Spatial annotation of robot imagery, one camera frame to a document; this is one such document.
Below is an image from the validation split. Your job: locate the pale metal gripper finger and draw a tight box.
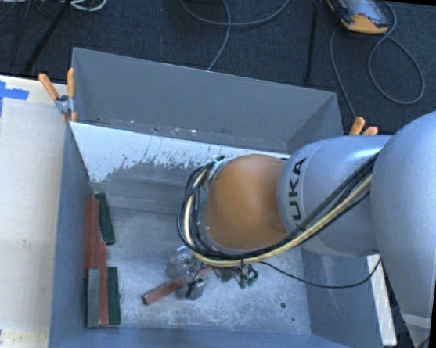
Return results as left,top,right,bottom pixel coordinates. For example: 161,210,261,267
176,275,207,303
164,244,196,282

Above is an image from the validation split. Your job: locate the red-brown block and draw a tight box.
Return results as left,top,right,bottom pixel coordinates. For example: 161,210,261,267
140,257,214,314
76,197,106,280
84,239,121,328

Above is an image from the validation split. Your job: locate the dark green flat block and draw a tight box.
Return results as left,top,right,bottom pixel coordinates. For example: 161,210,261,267
99,265,129,328
88,192,122,247

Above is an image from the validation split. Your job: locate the grey-green flat block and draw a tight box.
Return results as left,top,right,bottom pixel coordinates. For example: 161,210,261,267
80,267,107,330

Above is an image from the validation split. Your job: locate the grey metal bin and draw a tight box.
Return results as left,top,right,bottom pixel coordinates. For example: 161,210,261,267
35,47,419,348

